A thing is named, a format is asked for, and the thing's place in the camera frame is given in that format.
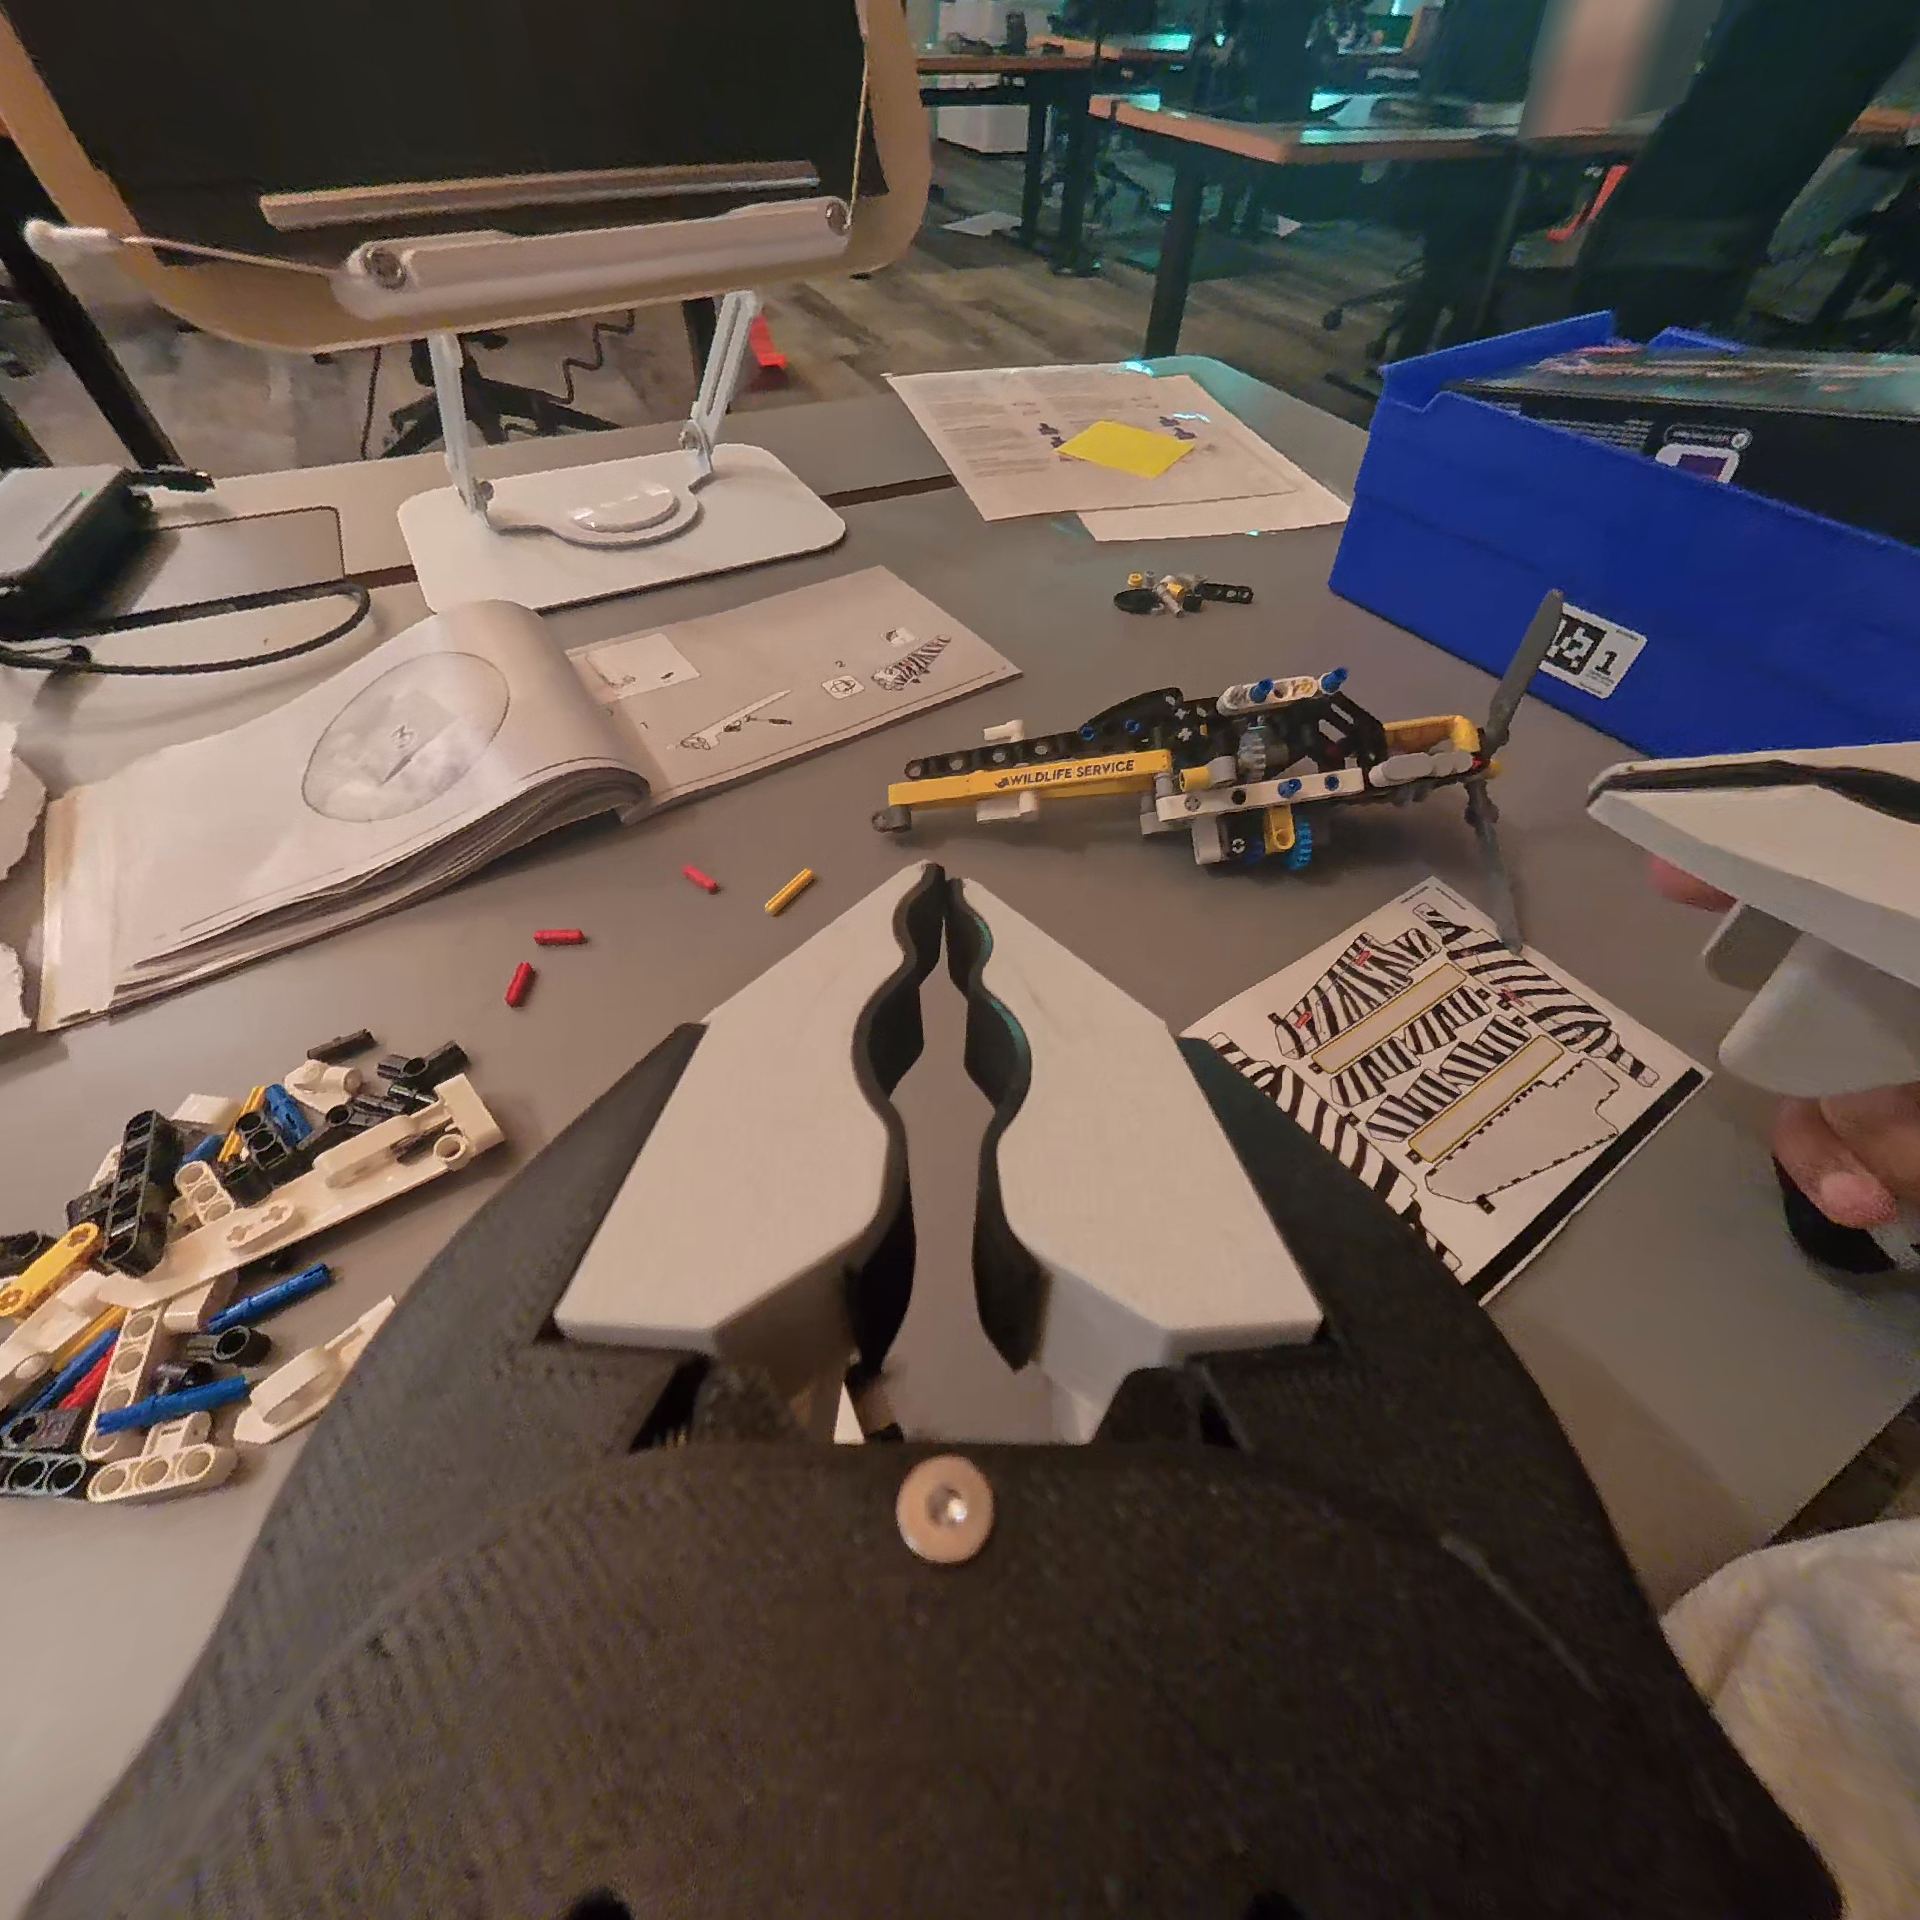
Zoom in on yellow black lego plane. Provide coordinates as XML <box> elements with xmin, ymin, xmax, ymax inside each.
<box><xmin>874</xmin><ymin>589</ymin><xmax>1568</xmax><ymax>952</ymax></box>

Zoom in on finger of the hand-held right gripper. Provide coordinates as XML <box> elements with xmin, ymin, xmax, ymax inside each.
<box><xmin>1587</xmin><ymin>740</ymin><xmax>1920</xmax><ymax>784</ymax></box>
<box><xmin>1585</xmin><ymin>769</ymin><xmax>1920</xmax><ymax>961</ymax></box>

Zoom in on dark office chair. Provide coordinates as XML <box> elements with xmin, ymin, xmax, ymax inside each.
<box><xmin>1592</xmin><ymin>0</ymin><xmax>1920</xmax><ymax>348</ymax></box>

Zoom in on large white lego panel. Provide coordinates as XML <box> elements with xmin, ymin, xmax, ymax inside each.
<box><xmin>142</xmin><ymin>1072</ymin><xmax>506</xmax><ymax>1292</ymax></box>

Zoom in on blue plastic bin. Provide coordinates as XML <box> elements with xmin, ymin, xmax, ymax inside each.
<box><xmin>1330</xmin><ymin>310</ymin><xmax>1920</xmax><ymax>760</ymax></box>

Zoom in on person's right hand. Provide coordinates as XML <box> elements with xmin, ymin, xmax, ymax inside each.
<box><xmin>1770</xmin><ymin>1082</ymin><xmax>1920</xmax><ymax>1272</ymax></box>

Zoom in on black lego box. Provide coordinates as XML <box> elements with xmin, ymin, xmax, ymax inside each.
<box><xmin>1442</xmin><ymin>352</ymin><xmax>1920</xmax><ymax>496</ymax></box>

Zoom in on small white lego panel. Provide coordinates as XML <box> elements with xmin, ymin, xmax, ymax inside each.
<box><xmin>232</xmin><ymin>1295</ymin><xmax>396</xmax><ymax>1445</ymax></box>

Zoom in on pile of loose lego pieces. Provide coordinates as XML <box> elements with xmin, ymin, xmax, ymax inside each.
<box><xmin>0</xmin><ymin>1025</ymin><xmax>506</xmax><ymax>1504</ymax></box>

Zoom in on black cable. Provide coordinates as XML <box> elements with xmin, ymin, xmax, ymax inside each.
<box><xmin>0</xmin><ymin>576</ymin><xmax>376</xmax><ymax>676</ymax></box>

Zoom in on zebra striped sticker sheet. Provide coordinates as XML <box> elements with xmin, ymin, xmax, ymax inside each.
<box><xmin>1182</xmin><ymin>878</ymin><xmax>1712</xmax><ymax>1308</ymax></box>

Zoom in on torn white paper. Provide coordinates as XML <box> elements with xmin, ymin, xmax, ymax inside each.
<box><xmin>0</xmin><ymin>725</ymin><xmax>51</xmax><ymax>874</ymax></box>

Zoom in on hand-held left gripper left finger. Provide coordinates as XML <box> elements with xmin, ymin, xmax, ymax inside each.
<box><xmin>550</xmin><ymin>862</ymin><xmax>952</xmax><ymax>1447</ymax></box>

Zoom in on white printed paper sheet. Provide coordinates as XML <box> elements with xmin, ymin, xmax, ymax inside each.
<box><xmin>888</xmin><ymin>364</ymin><xmax>1354</xmax><ymax>543</ymax></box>

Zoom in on white tablet stand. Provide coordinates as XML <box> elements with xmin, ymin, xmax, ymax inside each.
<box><xmin>326</xmin><ymin>193</ymin><xmax>849</xmax><ymax>614</ymax></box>

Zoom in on grey power adapter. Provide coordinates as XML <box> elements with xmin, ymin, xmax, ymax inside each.
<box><xmin>0</xmin><ymin>463</ymin><xmax>154</xmax><ymax>600</ymax></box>

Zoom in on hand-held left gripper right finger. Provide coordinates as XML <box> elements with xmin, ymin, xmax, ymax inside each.
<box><xmin>882</xmin><ymin>878</ymin><xmax>1326</xmax><ymax>1445</ymax></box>

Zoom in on office chair base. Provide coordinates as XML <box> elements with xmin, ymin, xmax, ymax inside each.
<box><xmin>368</xmin><ymin>336</ymin><xmax>625</xmax><ymax>458</ymax></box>

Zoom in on small lego figure parts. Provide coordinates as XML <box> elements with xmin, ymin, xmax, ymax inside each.
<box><xmin>1114</xmin><ymin>566</ymin><xmax>1259</xmax><ymax>618</ymax></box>

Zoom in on yellow sticky note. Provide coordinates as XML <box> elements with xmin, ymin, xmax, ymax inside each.
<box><xmin>1056</xmin><ymin>420</ymin><xmax>1197</xmax><ymax>480</ymax></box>

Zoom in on lego instruction booklet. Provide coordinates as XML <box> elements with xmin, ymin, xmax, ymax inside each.
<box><xmin>37</xmin><ymin>564</ymin><xmax>1024</xmax><ymax>1032</ymax></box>

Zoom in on wooden top desk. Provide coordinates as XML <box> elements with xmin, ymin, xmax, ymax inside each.
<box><xmin>1090</xmin><ymin>88</ymin><xmax>1920</xmax><ymax>360</ymax></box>
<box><xmin>914</xmin><ymin>36</ymin><xmax>1203</xmax><ymax>279</ymax></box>

